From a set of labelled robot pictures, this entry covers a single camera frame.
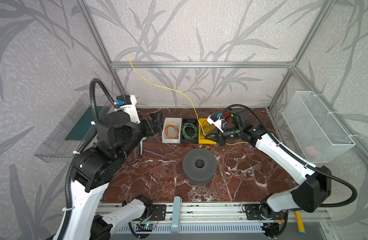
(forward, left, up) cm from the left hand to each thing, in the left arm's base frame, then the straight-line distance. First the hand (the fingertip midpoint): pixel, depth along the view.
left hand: (157, 110), depth 54 cm
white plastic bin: (+21, +2, -46) cm, 51 cm away
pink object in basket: (-2, -72, -27) cm, 77 cm away
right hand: (+5, -20, -21) cm, 29 cm away
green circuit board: (-32, +8, -47) cm, 58 cm away
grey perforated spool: (-11, -17, -40) cm, 45 cm away
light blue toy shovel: (+17, +21, -48) cm, 55 cm away
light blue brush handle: (-27, -5, -47) cm, 55 cm away
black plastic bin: (+13, -7, -44) cm, 47 cm away
